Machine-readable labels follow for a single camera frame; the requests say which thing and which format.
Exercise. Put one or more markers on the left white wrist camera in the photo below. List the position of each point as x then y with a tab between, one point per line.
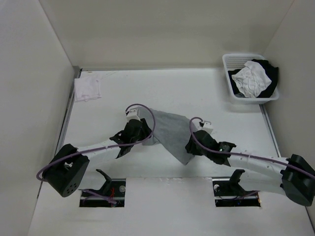
132	113

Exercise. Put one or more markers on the grey tank top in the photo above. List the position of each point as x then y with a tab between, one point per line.
172	131

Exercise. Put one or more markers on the left metal table rail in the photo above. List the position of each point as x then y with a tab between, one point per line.
62	134

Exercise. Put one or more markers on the folded white tank top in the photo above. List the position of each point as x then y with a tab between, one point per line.
86	88

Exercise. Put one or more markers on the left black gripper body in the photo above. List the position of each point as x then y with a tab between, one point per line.
143	133

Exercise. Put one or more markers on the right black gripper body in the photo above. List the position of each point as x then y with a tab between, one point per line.
193	148

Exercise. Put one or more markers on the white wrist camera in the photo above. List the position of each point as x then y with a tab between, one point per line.
206	126
132	113

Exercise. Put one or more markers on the white tank top in basket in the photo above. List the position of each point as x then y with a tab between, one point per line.
250	81

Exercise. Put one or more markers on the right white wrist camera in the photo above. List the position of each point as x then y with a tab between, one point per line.
206	126

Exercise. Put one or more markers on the black tank top in basket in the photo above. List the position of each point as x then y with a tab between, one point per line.
273	74

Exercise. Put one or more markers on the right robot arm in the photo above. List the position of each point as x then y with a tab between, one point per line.
292	177

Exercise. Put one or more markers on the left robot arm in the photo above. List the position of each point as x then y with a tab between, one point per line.
66	171

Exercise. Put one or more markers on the white plastic laundry basket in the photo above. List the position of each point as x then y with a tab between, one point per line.
234	61

